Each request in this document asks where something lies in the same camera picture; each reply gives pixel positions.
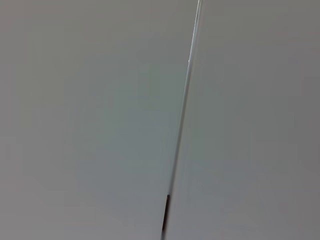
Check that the grey wall joint strip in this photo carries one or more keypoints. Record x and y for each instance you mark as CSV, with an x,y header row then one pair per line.
x,y
183,100

